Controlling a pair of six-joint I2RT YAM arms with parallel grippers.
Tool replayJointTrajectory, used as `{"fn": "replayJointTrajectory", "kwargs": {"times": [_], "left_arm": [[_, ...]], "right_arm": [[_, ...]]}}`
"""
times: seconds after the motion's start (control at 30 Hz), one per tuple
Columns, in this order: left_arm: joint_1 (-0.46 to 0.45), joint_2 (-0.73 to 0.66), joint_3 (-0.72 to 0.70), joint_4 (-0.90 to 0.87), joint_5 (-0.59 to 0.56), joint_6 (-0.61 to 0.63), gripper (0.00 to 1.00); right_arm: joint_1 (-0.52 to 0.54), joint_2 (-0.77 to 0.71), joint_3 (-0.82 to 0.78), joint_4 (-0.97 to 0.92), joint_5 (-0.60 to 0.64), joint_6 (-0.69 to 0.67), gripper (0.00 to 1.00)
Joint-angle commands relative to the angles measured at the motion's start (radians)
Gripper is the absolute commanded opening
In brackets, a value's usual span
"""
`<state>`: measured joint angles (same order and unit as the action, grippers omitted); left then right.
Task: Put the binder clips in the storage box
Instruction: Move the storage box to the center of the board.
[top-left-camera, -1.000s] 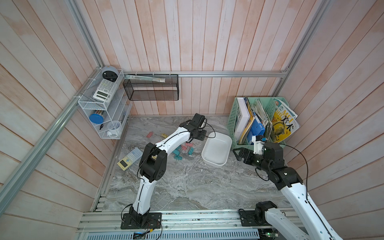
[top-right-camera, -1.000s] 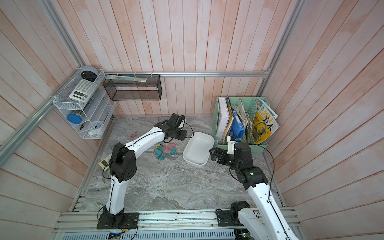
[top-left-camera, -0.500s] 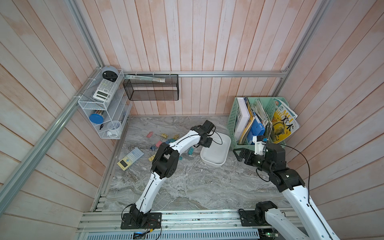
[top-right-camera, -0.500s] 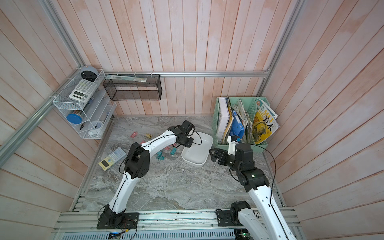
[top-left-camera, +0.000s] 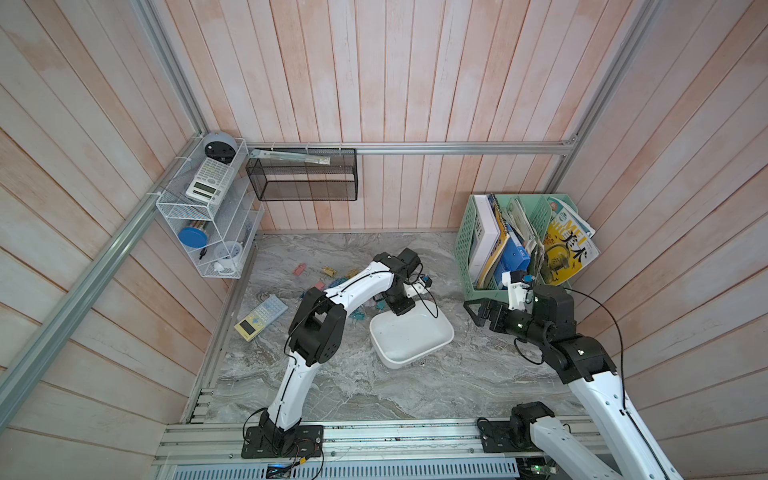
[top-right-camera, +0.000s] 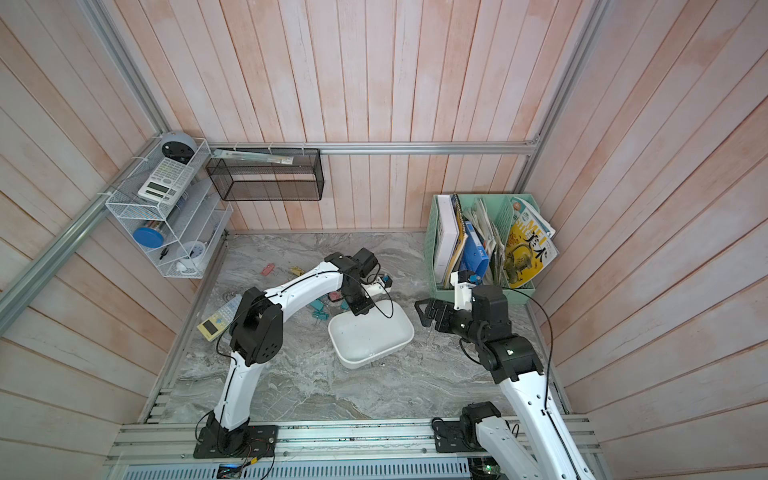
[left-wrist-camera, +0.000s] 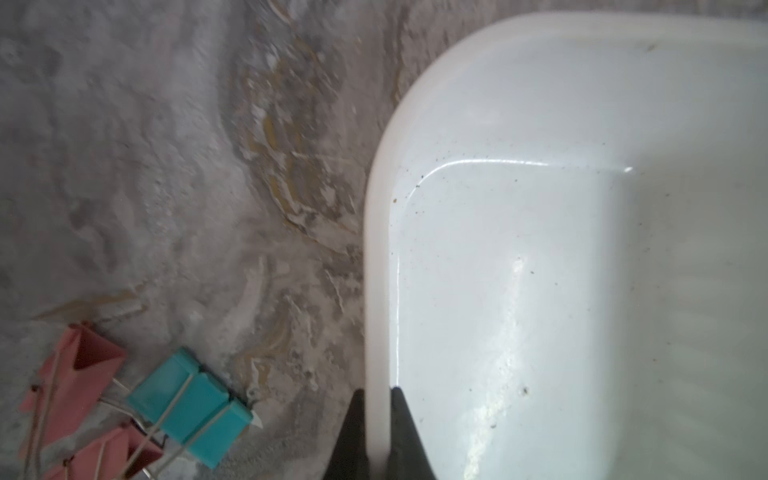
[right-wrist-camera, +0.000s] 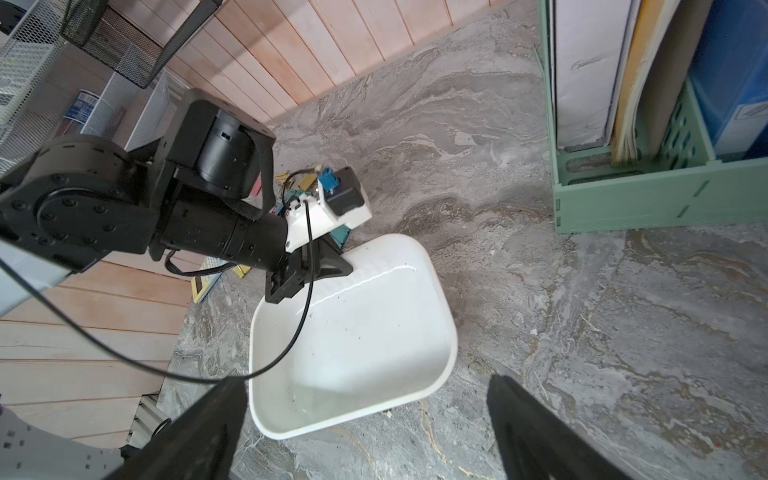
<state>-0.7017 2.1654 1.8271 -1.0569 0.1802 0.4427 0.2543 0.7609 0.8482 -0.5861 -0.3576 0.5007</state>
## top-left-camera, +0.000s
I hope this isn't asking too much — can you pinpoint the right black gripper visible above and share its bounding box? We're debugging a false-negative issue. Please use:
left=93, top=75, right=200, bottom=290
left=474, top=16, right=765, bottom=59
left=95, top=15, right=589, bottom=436
left=464, top=299, right=550, bottom=350

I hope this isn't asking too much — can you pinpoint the white plastic storage tray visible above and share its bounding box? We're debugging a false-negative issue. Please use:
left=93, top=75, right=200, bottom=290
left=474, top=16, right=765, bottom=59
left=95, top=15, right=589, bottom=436
left=369, top=301, right=454, bottom=370

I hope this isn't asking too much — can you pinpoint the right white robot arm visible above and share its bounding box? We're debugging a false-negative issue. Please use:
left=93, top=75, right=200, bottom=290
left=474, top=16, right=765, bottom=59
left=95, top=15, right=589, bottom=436
left=463, top=283, right=681, bottom=479

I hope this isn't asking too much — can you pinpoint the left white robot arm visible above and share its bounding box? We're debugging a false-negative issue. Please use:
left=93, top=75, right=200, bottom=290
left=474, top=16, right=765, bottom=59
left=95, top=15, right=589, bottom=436
left=242, top=248, right=422, bottom=454

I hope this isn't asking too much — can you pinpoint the blue folder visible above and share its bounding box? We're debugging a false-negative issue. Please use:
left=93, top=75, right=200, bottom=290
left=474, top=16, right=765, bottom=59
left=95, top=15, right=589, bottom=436
left=494, top=227, right=530, bottom=289

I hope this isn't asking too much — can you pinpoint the green plastic book crate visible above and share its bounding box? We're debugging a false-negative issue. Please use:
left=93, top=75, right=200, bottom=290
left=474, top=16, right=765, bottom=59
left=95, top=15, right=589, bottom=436
left=454, top=194, right=599, bottom=301

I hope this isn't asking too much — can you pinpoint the white book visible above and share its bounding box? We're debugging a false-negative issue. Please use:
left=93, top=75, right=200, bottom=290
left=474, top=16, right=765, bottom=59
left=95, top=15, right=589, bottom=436
left=468, top=195, right=500, bottom=284

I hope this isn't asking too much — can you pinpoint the yellow magazine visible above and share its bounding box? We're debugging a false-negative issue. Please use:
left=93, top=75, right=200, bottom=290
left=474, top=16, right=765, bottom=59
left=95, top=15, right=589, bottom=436
left=542, top=196, right=601, bottom=286

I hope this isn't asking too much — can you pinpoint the yellow blue calculator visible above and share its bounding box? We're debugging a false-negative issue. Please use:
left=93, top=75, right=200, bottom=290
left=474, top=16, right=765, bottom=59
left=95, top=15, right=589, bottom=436
left=234, top=295, right=288, bottom=342

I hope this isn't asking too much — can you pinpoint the white cup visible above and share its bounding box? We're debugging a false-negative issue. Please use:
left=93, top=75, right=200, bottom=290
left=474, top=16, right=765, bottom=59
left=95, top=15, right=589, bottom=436
left=213, top=241, right=243, bottom=275

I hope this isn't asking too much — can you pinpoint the clear ruler on basket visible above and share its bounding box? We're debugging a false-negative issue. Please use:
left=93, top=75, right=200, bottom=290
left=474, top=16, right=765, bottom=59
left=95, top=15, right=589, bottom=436
left=250, top=149, right=331, bottom=165

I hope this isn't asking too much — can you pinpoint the blue lid jar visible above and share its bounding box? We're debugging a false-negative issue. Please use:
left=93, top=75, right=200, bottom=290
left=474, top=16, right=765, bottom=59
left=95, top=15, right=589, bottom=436
left=177, top=220, right=209, bottom=249

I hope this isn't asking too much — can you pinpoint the white desk calculator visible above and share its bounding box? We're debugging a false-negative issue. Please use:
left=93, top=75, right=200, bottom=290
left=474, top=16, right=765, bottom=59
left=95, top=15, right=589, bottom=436
left=185, top=158, right=235, bottom=205

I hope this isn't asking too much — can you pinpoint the round grey black device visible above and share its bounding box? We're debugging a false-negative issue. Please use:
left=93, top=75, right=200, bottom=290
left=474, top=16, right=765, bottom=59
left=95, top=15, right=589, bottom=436
left=202, top=132, right=238, bottom=165

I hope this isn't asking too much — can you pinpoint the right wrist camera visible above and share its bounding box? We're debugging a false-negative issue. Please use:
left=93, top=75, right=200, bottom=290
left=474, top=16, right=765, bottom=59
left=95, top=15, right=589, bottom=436
left=502, top=270, right=534, bottom=312

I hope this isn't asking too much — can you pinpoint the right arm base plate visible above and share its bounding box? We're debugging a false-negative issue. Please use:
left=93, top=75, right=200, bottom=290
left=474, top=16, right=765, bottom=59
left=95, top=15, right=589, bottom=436
left=475, top=416, right=537, bottom=453

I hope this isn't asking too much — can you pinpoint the black wire mesh basket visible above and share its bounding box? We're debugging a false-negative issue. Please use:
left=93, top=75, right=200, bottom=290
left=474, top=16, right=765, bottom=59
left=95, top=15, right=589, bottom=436
left=246, top=147, right=359, bottom=202

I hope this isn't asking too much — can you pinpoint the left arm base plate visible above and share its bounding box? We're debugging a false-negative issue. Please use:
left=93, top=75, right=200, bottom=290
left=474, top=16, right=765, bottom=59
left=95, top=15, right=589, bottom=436
left=241, top=425, right=324, bottom=459

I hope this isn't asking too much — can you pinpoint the white wire wall shelf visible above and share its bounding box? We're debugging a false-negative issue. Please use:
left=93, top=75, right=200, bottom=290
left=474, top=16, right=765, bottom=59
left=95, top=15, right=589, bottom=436
left=156, top=135, right=264, bottom=279

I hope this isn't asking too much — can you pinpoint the aluminium rail base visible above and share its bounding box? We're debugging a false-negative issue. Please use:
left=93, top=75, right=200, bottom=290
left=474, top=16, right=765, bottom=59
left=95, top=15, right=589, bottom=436
left=152, top=415, right=649, bottom=480

